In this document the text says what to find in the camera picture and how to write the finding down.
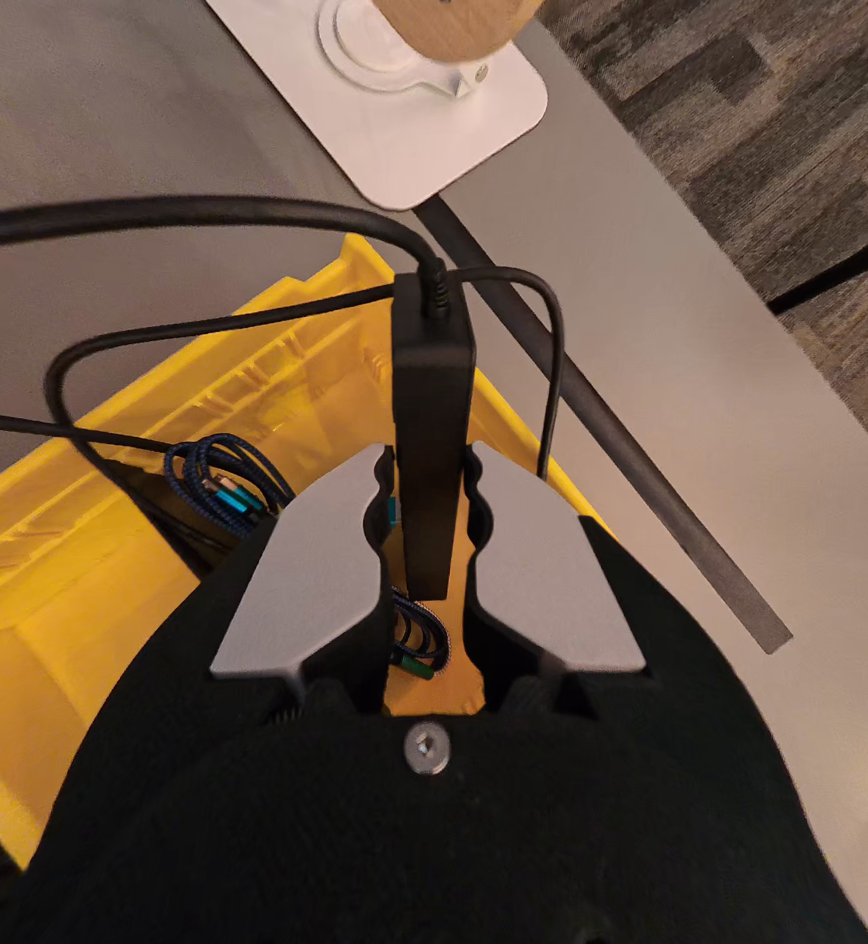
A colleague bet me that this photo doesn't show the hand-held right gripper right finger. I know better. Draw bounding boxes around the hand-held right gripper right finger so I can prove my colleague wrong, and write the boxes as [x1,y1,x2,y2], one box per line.
[464,440,649,679]

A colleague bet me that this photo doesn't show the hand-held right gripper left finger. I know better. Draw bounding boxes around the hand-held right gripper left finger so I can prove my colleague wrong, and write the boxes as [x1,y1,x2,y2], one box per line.
[210,443,402,682]

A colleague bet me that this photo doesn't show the blue braided usb cable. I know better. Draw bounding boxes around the blue braided usb cable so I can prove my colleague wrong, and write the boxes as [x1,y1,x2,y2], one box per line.
[164,433,452,682]

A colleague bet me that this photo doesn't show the yellow plastic bin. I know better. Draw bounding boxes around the yellow plastic bin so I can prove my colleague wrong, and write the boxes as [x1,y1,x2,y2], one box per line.
[0,234,612,871]

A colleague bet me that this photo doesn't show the black usb cable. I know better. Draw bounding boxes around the black usb cable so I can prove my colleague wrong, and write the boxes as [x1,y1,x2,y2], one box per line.
[43,266,565,517]

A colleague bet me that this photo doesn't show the white stand base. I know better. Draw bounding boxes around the white stand base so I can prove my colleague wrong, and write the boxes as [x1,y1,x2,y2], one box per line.
[206,0,550,212]

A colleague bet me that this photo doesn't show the instruction sheet on stand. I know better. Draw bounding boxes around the instruction sheet on stand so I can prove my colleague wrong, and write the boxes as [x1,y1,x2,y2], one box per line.
[368,0,547,60]

